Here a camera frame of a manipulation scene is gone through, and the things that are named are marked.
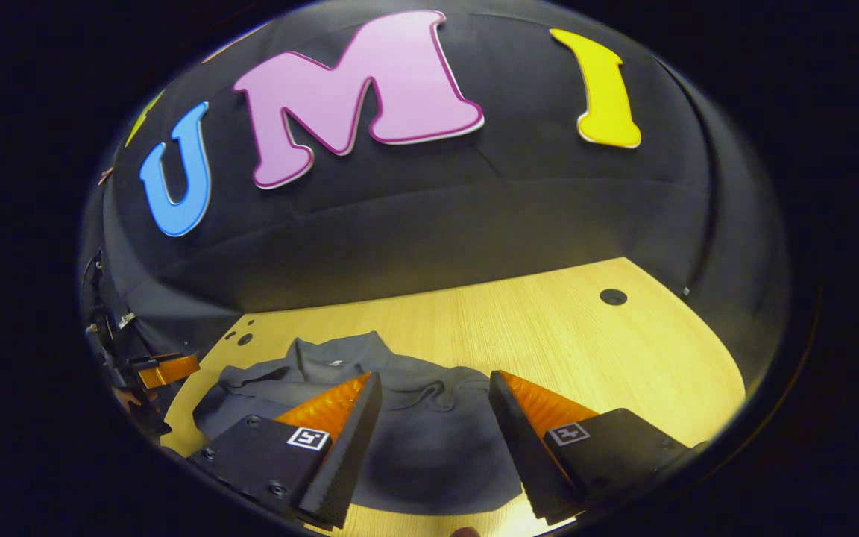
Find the silver metal clip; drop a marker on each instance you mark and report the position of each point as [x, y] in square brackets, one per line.
[125, 321]

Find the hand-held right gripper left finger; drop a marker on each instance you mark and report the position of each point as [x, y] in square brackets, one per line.
[347, 455]

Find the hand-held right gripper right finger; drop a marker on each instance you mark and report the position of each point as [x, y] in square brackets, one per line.
[526, 455]

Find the grey button shirt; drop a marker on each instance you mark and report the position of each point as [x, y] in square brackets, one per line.
[429, 447]

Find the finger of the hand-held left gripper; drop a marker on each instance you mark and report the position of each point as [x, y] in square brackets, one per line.
[172, 370]

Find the black backdrop cloth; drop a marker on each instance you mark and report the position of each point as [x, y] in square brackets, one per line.
[474, 201]

